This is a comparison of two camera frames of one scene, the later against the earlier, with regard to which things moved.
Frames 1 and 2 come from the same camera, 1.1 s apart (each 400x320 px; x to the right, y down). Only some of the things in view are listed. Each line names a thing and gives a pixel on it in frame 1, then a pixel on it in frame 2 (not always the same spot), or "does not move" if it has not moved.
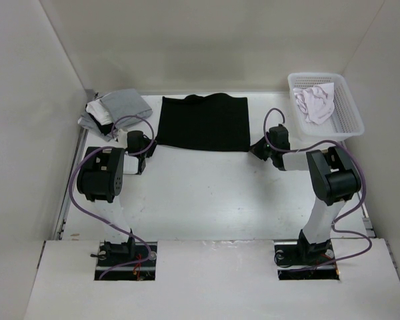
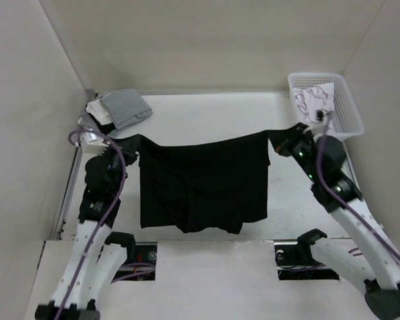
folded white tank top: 97,109 does not move
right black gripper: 257,149 → 301,135
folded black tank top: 105,129 does not move
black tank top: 217,122 → 204,188
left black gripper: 151,150 → 110,149
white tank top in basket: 317,102 does not move
